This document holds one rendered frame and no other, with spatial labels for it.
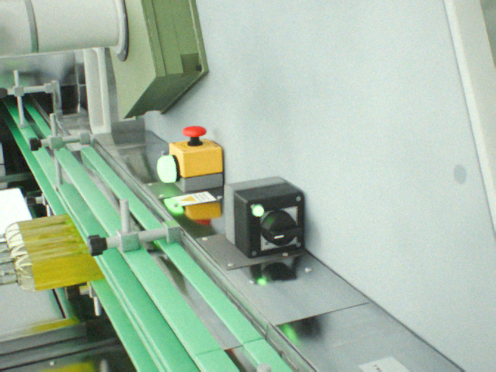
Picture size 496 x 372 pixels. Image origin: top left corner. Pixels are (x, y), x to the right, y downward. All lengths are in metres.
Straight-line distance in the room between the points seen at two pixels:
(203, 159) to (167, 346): 0.36
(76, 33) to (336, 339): 0.80
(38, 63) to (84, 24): 1.08
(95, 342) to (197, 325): 0.59
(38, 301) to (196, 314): 0.71
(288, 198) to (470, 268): 0.32
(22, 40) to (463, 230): 0.89
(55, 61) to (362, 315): 1.78
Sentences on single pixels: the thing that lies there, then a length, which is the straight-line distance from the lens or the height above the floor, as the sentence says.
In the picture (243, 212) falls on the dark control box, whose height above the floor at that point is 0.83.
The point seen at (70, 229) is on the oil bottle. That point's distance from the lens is 1.44.
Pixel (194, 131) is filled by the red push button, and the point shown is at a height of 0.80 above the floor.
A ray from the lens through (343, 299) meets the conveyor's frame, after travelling 0.84.
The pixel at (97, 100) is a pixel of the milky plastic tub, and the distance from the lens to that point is 1.79.
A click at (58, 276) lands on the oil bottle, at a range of 1.32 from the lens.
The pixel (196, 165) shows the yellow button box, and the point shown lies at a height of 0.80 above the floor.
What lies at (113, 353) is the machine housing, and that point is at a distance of 1.38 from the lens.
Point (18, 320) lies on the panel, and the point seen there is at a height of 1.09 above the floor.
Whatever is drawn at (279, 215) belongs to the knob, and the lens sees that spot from 0.91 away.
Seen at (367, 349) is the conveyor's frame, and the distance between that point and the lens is 0.75.
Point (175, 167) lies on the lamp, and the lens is 1.19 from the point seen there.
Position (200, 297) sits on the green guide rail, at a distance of 0.90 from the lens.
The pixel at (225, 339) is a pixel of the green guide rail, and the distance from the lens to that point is 0.80.
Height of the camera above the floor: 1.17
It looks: 22 degrees down
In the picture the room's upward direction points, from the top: 99 degrees counter-clockwise
